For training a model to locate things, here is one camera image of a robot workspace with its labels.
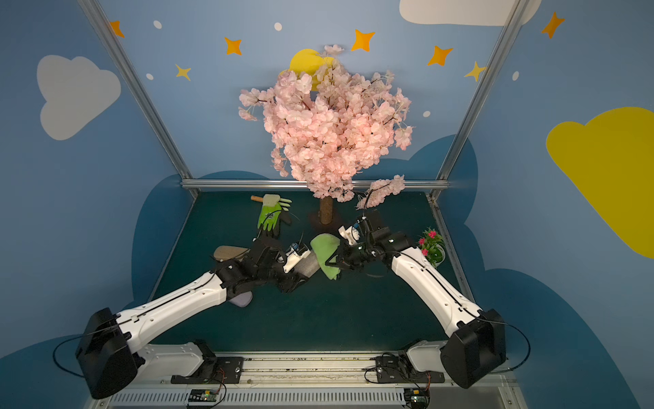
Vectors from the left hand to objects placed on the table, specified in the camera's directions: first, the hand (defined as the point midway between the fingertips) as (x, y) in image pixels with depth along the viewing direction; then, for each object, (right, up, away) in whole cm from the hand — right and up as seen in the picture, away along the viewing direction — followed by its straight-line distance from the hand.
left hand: (303, 266), depth 79 cm
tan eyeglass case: (-32, +2, +20) cm, 38 cm away
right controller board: (+34, -37, -6) cm, 51 cm away
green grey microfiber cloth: (+7, +7, -6) cm, 12 cm away
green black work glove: (-18, +18, +36) cm, 44 cm away
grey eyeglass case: (+2, +1, -4) cm, 4 cm away
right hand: (+9, +3, -4) cm, 10 cm away
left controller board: (-28, -36, -7) cm, 46 cm away
